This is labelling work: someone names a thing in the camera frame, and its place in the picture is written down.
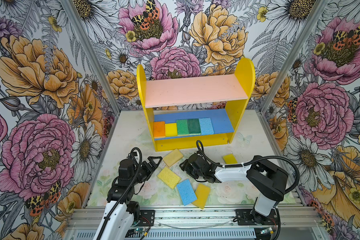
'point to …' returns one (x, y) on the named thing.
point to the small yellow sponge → (230, 159)
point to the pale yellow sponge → (173, 157)
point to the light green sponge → (182, 128)
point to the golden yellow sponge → (202, 192)
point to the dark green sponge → (194, 127)
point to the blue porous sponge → (187, 194)
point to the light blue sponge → (206, 127)
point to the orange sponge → (159, 129)
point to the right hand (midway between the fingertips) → (182, 171)
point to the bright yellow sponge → (171, 129)
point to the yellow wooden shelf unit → (197, 113)
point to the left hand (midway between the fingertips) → (159, 167)
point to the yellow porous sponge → (169, 177)
